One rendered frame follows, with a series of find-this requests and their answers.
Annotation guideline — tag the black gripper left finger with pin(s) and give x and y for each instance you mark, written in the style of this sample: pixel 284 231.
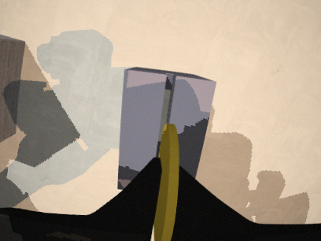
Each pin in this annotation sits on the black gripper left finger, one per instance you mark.
pixel 129 216

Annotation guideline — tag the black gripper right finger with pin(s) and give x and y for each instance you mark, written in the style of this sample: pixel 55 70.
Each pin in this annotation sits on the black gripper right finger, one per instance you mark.
pixel 201 216

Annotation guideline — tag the gold coin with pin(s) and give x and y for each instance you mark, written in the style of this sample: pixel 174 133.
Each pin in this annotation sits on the gold coin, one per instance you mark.
pixel 165 213

